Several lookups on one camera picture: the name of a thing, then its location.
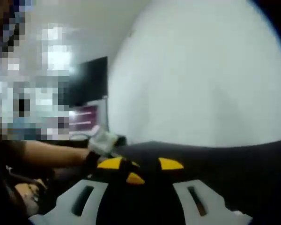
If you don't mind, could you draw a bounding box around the black table mat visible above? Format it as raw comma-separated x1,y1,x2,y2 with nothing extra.
89,138,281,211

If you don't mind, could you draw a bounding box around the tan metallic object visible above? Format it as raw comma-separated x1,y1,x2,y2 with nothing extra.
14,179,49,207

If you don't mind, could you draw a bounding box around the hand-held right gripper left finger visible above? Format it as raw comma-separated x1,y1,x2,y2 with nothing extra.
29,157,141,225

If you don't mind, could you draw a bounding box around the black monitor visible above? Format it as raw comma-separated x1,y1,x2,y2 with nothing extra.
69,56,108,107

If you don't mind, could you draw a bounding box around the black wrist strap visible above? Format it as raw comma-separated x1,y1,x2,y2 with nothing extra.
86,151,101,168

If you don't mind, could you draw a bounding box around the laptop with purple screen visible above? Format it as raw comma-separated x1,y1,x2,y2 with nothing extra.
69,95,110,141

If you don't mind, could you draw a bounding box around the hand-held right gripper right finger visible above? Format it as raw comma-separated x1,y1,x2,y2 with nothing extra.
140,157,253,225

